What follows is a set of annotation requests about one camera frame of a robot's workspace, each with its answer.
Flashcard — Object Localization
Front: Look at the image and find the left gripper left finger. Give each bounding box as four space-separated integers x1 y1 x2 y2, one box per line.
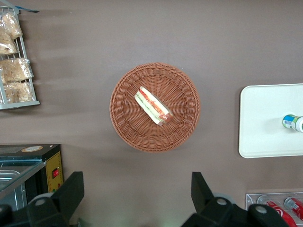
27 171 85 227

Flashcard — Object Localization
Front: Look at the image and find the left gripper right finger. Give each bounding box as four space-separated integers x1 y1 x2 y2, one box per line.
180 171 247 227

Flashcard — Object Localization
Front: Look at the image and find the green gum bottle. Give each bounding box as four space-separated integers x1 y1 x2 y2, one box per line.
281 113 303 134

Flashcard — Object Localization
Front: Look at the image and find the beige serving tray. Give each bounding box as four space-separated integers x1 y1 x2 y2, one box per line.
238 83 303 159

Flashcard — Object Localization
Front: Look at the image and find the tray of packaged snacks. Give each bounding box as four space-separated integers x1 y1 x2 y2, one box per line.
0 5 41 111

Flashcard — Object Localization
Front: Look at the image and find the clear acrylic bottle rack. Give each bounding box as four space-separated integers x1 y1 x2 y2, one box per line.
245 192 303 227

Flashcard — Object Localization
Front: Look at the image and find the black sandwich press machine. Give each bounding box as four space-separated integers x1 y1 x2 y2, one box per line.
0 143 64 211

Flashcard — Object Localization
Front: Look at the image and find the red cola bottle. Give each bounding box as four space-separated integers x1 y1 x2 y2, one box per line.
261 200 297 227
284 197 303 217

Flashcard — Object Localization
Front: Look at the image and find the round brown wicker basket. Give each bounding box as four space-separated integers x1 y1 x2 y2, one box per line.
109 61 202 153

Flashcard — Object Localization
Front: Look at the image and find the triangular wrapped sandwich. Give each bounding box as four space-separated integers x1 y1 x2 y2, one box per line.
134 86 174 126

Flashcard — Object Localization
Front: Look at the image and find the clear bagged pastry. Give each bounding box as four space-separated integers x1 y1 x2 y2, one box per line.
1 12 24 40
1 81 34 104
0 29 19 56
0 57 34 84

